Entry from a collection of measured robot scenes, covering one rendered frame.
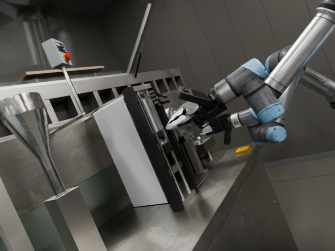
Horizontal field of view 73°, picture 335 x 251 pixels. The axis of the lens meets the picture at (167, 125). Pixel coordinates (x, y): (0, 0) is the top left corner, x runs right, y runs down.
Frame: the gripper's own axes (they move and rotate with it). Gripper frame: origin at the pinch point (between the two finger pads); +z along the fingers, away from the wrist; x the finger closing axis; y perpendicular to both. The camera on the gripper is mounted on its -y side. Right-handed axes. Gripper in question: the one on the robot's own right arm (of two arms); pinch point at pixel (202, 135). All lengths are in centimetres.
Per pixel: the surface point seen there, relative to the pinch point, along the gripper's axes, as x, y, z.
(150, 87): 35.6, 32.9, -4.7
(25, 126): 82, 34, 14
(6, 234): 105, 11, -15
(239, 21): -208, 94, 0
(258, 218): 14, -47, -18
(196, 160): 11.3, -10.8, 3.9
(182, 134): 12.0, 5.6, 5.2
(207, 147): -7.0, -9.3, 4.3
